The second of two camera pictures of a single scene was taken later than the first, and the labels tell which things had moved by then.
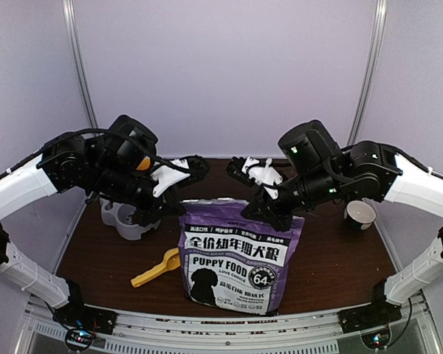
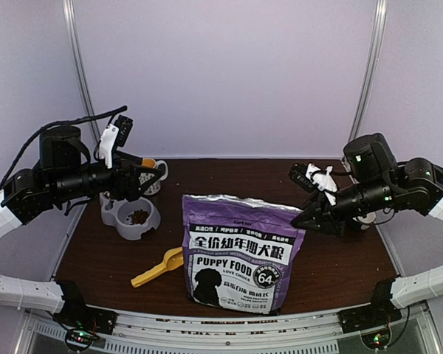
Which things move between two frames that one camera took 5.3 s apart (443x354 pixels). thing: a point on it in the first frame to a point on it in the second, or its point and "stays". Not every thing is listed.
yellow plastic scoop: [171, 261] stays
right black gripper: [268, 212] to [323, 212]
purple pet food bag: [232, 262] stays
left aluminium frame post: [69, 9] stays
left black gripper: [163, 206] to [131, 190]
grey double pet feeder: [114, 214] stays
